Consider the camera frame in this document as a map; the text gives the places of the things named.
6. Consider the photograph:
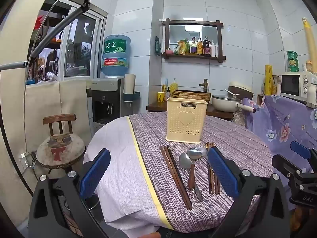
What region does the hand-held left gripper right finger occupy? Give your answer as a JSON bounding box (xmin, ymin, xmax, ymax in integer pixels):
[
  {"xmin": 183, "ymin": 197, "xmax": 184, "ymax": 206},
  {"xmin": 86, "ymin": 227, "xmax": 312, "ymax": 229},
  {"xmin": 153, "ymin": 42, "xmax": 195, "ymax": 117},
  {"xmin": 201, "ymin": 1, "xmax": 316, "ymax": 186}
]
[{"xmin": 207, "ymin": 147, "xmax": 290, "ymax": 238}]

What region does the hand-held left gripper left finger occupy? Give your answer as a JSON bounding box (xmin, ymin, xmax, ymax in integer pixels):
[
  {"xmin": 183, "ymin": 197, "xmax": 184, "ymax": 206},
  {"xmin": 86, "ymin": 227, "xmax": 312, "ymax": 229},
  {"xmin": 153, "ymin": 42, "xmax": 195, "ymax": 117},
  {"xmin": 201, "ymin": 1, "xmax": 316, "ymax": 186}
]
[{"xmin": 28, "ymin": 149, "xmax": 111, "ymax": 238}]

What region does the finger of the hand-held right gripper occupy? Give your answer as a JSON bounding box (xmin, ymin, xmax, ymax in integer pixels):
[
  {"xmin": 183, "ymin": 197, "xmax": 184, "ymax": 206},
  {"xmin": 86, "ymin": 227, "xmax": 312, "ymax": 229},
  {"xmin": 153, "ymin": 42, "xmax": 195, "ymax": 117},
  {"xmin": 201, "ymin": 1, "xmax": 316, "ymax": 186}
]
[
  {"xmin": 272, "ymin": 154, "xmax": 310, "ymax": 179},
  {"xmin": 290, "ymin": 141, "xmax": 317, "ymax": 173}
]

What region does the brown wooden chopstick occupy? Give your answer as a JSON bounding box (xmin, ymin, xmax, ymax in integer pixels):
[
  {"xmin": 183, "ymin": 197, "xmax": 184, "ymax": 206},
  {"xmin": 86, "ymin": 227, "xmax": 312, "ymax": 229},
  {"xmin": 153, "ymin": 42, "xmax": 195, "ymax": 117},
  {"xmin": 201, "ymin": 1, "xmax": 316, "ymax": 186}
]
[
  {"xmin": 208, "ymin": 142, "xmax": 214, "ymax": 194},
  {"xmin": 205, "ymin": 142, "xmax": 212, "ymax": 194},
  {"xmin": 210, "ymin": 142, "xmax": 218, "ymax": 194},
  {"xmin": 212, "ymin": 142, "xmax": 221, "ymax": 194},
  {"xmin": 165, "ymin": 145, "xmax": 194, "ymax": 209},
  {"xmin": 159, "ymin": 146, "xmax": 191, "ymax": 210}
]

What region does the patterned-handle metal spoon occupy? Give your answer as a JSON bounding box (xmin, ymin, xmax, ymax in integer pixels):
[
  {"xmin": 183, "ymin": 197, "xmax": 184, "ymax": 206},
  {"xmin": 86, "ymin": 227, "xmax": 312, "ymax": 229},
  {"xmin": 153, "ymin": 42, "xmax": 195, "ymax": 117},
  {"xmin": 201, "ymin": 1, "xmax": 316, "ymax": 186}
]
[{"xmin": 187, "ymin": 148, "xmax": 204, "ymax": 202}]

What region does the wooden-handled metal spoon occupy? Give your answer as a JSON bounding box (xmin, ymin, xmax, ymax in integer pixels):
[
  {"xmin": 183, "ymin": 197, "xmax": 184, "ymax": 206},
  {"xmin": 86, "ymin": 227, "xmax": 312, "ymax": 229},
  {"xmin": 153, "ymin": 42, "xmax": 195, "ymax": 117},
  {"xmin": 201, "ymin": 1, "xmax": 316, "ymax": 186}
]
[{"xmin": 179, "ymin": 153, "xmax": 195, "ymax": 189}]

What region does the cream perforated utensil holder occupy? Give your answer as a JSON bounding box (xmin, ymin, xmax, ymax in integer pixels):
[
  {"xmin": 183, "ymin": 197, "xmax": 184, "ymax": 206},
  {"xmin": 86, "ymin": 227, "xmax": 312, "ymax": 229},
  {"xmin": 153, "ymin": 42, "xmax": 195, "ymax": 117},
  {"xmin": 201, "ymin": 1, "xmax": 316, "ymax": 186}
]
[{"xmin": 165, "ymin": 97, "xmax": 208, "ymax": 144}]

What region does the purple floral cloth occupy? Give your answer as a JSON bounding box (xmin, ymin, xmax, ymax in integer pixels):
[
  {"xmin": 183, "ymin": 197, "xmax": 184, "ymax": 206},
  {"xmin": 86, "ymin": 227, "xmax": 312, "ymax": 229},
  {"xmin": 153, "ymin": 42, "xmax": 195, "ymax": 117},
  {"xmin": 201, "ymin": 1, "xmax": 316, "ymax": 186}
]
[{"xmin": 233, "ymin": 95, "xmax": 317, "ymax": 174}]

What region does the cat print chair cushion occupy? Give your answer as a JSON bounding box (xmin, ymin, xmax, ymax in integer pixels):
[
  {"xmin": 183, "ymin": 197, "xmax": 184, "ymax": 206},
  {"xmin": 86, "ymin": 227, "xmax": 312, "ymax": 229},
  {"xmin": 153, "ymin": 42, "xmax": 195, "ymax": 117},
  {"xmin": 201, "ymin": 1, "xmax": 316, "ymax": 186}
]
[{"xmin": 36, "ymin": 132, "xmax": 86, "ymax": 169}]

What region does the white kettle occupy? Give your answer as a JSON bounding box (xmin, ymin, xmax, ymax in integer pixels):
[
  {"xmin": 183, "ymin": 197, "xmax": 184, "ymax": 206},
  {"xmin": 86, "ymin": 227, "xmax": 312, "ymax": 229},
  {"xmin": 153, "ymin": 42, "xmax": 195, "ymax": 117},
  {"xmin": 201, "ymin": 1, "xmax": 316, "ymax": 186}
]
[{"xmin": 306, "ymin": 83, "xmax": 317, "ymax": 105}]

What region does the wooden chair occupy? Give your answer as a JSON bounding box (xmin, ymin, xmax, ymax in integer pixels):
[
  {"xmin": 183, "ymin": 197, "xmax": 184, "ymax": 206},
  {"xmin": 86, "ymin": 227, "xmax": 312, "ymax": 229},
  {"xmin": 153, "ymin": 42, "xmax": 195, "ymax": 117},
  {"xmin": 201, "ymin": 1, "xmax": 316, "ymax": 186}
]
[{"xmin": 42, "ymin": 114, "xmax": 77, "ymax": 137}]

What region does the white microwave oven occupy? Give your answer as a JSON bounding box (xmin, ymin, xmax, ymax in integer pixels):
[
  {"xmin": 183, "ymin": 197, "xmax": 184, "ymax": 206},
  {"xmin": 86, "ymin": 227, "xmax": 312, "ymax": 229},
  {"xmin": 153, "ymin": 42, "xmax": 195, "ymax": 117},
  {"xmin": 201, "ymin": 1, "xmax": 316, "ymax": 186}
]
[{"xmin": 280, "ymin": 72, "xmax": 317, "ymax": 105}]

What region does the cream pot with lid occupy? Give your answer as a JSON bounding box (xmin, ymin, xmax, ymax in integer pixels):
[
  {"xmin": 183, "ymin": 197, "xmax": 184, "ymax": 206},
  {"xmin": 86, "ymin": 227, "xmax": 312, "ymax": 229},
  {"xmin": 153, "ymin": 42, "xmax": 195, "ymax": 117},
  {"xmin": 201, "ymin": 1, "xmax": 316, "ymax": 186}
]
[{"xmin": 212, "ymin": 94, "xmax": 257, "ymax": 113}]

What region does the purple striped tablecloth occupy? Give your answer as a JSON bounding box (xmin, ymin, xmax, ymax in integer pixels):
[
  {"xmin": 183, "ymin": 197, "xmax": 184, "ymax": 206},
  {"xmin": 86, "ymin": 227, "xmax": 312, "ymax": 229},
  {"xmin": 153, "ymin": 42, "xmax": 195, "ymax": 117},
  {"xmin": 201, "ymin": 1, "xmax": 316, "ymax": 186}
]
[{"xmin": 84, "ymin": 111, "xmax": 295, "ymax": 234}]

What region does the grey water dispenser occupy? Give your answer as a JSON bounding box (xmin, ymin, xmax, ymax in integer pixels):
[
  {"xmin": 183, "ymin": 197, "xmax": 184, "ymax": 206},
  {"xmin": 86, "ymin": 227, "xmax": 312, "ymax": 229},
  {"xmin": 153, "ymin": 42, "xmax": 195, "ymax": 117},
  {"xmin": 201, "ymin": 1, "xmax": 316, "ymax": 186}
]
[{"xmin": 86, "ymin": 77, "xmax": 125, "ymax": 129}]

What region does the yellow wrap roll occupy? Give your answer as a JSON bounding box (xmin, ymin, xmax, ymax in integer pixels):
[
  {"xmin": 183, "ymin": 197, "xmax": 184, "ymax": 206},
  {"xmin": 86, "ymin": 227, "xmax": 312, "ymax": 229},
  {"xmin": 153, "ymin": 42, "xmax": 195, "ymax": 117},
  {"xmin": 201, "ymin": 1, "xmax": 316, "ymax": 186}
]
[{"xmin": 265, "ymin": 64, "xmax": 273, "ymax": 95}]

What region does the brown white rice cooker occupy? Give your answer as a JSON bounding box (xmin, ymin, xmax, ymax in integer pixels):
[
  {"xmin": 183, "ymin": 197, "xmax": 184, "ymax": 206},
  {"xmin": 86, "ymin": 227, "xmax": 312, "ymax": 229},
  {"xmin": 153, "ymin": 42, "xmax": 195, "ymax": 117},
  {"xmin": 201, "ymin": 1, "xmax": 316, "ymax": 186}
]
[{"xmin": 228, "ymin": 81, "xmax": 254, "ymax": 100}]

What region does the stack of green cups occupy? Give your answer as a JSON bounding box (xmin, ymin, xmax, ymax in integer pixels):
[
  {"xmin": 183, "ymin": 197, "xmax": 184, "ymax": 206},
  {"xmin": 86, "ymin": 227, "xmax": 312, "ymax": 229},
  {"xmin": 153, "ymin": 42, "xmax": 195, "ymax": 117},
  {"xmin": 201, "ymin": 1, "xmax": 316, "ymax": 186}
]
[{"xmin": 286, "ymin": 51, "xmax": 299, "ymax": 73}]

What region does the beige hanging cloth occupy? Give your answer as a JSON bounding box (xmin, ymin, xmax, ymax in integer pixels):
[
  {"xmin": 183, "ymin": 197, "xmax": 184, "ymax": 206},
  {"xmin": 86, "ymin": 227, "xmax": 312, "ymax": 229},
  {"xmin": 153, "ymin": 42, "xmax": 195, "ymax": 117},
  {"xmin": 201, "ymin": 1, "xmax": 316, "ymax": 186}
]
[{"xmin": 0, "ymin": 0, "xmax": 93, "ymax": 228}]

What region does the blue water bottle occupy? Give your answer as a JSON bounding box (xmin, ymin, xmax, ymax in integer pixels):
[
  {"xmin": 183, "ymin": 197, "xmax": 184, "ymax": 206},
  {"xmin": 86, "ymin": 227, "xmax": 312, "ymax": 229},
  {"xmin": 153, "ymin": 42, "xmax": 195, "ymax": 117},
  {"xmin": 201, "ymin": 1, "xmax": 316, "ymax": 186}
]
[{"xmin": 101, "ymin": 35, "xmax": 131, "ymax": 78}]

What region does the dark soy sauce bottle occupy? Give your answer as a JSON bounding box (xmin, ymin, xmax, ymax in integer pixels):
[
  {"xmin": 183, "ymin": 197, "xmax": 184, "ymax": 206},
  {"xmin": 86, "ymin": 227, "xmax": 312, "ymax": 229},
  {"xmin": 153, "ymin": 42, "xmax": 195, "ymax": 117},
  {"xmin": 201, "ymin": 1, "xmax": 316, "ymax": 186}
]
[{"xmin": 202, "ymin": 36, "xmax": 212, "ymax": 56}]

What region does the white framed window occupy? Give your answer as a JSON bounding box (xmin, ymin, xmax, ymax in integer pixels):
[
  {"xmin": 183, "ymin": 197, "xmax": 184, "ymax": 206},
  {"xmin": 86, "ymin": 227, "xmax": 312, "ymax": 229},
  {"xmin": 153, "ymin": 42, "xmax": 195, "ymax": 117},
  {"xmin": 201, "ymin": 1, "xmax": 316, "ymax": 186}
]
[{"xmin": 60, "ymin": 5, "xmax": 107, "ymax": 78}]

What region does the yellow green seasoning bag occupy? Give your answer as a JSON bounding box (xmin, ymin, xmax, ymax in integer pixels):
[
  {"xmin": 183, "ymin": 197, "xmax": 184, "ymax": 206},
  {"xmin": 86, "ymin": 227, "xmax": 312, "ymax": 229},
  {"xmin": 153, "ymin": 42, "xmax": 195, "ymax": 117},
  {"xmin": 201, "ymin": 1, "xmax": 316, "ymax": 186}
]
[{"xmin": 173, "ymin": 41, "xmax": 186, "ymax": 55}]

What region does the dark wooden mirror shelf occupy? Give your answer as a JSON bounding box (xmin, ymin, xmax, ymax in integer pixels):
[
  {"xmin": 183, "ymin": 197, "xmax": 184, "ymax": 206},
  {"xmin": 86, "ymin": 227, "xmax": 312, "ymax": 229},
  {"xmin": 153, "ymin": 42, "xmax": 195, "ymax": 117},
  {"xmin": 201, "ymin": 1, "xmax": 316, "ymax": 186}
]
[{"xmin": 162, "ymin": 18, "xmax": 226, "ymax": 64}]

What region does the blue wall-mounted holder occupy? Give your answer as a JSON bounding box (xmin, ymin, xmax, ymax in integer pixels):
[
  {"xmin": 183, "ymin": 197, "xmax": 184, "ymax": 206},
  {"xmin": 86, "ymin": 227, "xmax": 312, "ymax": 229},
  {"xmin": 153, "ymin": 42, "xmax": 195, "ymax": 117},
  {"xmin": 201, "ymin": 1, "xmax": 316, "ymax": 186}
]
[{"xmin": 123, "ymin": 92, "xmax": 140, "ymax": 104}]

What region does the woven rope basin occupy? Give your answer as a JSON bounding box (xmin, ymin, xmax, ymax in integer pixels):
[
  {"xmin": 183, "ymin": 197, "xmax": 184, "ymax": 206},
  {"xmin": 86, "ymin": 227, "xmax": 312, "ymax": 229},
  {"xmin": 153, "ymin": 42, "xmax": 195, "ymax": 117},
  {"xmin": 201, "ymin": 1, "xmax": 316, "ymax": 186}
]
[{"xmin": 172, "ymin": 90, "xmax": 211, "ymax": 104}]

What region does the thin grey cable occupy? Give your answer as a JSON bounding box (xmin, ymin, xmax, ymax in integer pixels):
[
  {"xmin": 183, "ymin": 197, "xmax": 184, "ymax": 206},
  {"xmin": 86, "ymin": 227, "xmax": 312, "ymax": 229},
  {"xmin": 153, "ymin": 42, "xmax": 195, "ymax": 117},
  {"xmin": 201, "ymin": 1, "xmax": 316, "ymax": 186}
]
[{"xmin": 22, "ymin": 0, "xmax": 63, "ymax": 159}]

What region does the grey camera stand arm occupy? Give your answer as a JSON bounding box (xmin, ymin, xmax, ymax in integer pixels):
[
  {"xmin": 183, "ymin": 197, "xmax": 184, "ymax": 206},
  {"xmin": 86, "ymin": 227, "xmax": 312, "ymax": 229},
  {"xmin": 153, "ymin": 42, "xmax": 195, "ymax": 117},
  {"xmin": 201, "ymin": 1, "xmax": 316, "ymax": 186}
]
[{"xmin": 0, "ymin": 0, "xmax": 102, "ymax": 71}]

